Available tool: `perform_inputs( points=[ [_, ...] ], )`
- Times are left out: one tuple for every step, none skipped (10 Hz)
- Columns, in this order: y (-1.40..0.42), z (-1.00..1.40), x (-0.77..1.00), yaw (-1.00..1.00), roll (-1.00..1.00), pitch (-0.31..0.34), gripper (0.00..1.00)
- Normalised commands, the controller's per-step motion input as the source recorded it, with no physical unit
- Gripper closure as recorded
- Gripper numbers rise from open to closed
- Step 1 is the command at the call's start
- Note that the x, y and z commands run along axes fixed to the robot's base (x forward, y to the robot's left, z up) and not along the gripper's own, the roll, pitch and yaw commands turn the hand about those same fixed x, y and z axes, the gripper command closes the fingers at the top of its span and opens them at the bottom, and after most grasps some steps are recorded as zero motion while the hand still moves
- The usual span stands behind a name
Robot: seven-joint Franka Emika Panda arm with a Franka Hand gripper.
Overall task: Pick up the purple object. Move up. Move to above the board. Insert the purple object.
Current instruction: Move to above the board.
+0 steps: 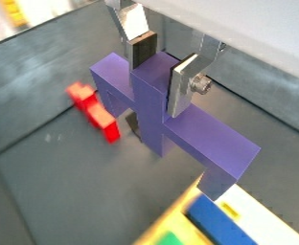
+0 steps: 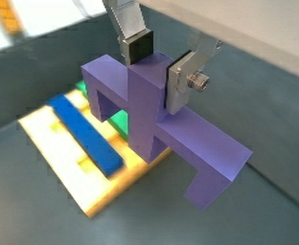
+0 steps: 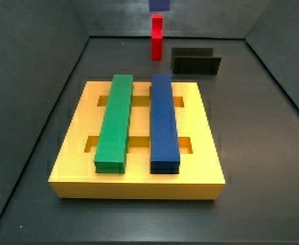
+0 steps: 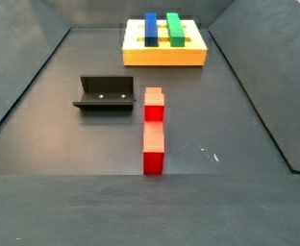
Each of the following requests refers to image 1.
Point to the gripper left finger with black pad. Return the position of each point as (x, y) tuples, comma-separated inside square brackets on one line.
[(129, 19)]

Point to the purple cross-shaped block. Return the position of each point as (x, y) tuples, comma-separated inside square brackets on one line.
[(139, 89)]

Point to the green block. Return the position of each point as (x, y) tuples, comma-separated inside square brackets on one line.
[(168, 239)]

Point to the blue block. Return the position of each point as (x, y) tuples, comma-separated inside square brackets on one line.
[(215, 224)]

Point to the gripper right finger silver with screw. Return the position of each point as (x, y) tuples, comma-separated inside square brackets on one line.
[(188, 79)]

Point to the red stepped block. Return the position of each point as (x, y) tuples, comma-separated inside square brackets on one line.
[(82, 95)]

